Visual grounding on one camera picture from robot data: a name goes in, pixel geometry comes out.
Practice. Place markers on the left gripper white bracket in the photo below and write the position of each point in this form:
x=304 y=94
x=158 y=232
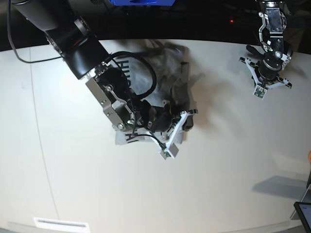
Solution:
x=261 y=83

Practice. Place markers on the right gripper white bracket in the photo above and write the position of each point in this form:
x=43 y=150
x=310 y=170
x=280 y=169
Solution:
x=167 y=146

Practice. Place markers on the grey T-shirt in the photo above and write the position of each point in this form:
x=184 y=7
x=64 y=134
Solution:
x=155 y=85

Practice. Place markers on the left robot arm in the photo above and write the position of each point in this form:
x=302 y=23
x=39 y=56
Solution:
x=277 y=53

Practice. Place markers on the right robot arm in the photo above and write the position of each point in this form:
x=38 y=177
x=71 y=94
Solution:
x=80 y=49

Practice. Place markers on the white label strip on table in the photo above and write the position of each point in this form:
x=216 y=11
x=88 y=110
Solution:
x=61 y=225

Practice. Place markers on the tablet with black frame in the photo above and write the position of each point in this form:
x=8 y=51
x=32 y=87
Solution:
x=303 y=210

